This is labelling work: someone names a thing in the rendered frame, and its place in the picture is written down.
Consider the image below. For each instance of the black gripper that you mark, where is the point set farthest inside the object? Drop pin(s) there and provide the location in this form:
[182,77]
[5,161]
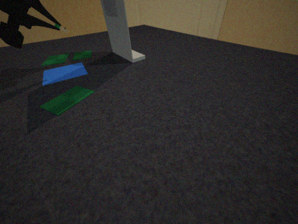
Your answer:
[9,32]

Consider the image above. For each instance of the blue square mat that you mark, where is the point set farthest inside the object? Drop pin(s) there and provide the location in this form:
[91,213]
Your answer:
[63,73]

